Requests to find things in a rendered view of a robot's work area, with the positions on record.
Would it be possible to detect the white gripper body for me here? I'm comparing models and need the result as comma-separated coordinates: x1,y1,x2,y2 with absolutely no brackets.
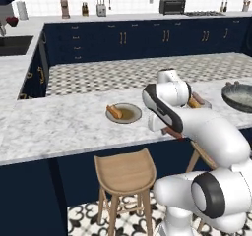
147,112,169,133

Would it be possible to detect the reddish-brown sausage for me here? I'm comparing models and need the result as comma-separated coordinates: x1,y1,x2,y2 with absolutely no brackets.
160,126,184,141

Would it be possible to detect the grey round plate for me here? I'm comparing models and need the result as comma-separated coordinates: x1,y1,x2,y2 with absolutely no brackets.
191,91,213,110
104,102,144,125

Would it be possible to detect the orange-brown bun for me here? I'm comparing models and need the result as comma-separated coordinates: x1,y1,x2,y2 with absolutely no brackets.
188,97,202,109
105,104,124,120

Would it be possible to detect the brown sausage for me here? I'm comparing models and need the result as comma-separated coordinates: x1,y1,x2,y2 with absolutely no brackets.
192,91,205,105

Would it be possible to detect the dark grey bowl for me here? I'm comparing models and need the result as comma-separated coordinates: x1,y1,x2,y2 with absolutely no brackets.
220,81,252,114

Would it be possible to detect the dark red bowl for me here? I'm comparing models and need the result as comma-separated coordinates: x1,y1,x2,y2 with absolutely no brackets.
5,16,20,28

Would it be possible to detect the wooden bar stool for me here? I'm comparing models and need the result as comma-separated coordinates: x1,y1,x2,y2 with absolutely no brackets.
94,147,158,236
185,140,219,234

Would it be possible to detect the navy base cupboard run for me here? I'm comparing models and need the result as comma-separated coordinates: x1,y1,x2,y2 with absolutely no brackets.
42,16,252,67

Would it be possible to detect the black toaster oven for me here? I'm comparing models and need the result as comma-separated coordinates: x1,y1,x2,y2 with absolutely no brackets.
158,0,187,16

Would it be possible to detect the grey hob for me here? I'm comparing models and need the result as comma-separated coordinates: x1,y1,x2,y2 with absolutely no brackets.
184,10,226,18

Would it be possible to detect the silver toaster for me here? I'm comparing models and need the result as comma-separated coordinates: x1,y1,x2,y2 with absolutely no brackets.
95,3,108,18

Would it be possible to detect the navy side cupboard run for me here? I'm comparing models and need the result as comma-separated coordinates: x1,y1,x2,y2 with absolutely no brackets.
17,32,51,100

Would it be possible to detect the navy island cabinet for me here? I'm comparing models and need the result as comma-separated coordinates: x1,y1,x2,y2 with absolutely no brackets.
0,127,252,236

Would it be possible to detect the pot with tools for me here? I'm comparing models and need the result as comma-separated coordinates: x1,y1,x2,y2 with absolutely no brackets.
241,0,251,13

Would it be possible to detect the dark sink basin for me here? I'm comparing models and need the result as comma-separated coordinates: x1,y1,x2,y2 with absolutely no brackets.
0,34,35,57

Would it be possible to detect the white paper towel roll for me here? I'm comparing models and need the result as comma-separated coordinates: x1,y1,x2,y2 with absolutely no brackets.
16,0,30,21

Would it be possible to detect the grey tap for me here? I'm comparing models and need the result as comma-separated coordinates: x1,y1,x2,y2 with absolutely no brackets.
0,19,8,38

